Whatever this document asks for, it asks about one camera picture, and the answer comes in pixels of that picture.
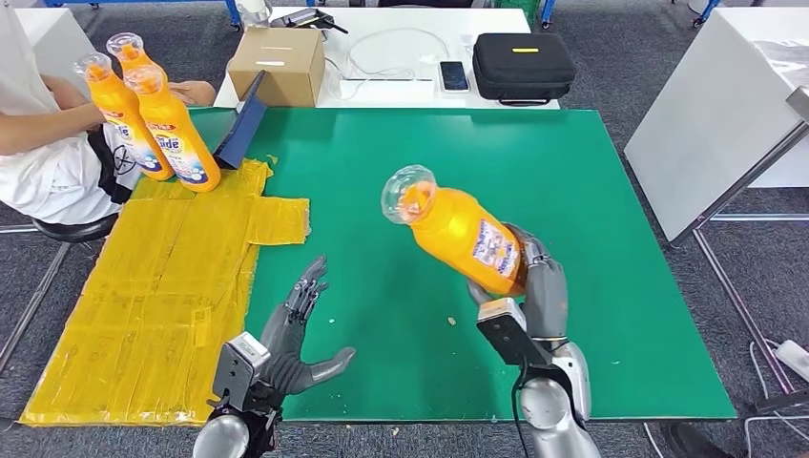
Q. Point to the dark blue folded case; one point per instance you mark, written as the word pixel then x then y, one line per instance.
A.
pixel 241 129

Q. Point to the black zip carrying case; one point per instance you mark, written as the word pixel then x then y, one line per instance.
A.
pixel 523 66

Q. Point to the white cabinet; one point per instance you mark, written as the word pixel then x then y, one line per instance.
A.
pixel 57 44

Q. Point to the white desk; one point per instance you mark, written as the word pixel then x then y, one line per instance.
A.
pixel 397 57

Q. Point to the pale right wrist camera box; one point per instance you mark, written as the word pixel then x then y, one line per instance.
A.
pixel 509 332

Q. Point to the person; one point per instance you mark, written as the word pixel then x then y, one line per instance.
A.
pixel 44 170

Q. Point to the clear plastic bottle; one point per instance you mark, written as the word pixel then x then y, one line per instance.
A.
pixel 253 11

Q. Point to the blue metal frame leg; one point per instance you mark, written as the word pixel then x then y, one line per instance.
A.
pixel 708 11
pixel 234 14
pixel 550 11

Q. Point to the white side table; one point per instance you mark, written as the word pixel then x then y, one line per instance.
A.
pixel 717 126

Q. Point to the green plastic crate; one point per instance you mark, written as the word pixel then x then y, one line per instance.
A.
pixel 519 7

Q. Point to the green table mat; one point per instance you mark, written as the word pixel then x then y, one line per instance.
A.
pixel 379 177

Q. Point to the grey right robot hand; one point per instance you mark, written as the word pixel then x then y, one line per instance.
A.
pixel 547 297

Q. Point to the black handheld device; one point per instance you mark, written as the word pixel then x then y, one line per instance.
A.
pixel 305 18

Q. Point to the brown cardboard box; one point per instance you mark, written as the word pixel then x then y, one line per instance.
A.
pixel 277 63

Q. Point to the black base foot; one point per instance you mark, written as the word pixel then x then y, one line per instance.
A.
pixel 695 442

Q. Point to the yellow taped sheet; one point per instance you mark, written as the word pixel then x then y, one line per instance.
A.
pixel 126 303

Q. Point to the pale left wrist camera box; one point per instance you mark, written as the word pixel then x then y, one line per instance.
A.
pixel 239 370

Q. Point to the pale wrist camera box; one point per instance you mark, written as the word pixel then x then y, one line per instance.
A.
pixel 239 370
pixel 509 332

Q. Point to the orange detergent bottle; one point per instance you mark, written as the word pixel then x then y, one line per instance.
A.
pixel 133 54
pixel 461 234
pixel 123 126
pixel 180 151

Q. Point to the black smartphone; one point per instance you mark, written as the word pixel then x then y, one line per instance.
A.
pixel 455 76

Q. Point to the white power strip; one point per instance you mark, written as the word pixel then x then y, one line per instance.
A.
pixel 796 361

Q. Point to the person's hand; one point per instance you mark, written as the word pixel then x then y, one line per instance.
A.
pixel 196 93

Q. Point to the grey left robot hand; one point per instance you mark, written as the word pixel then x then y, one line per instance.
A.
pixel 287 351

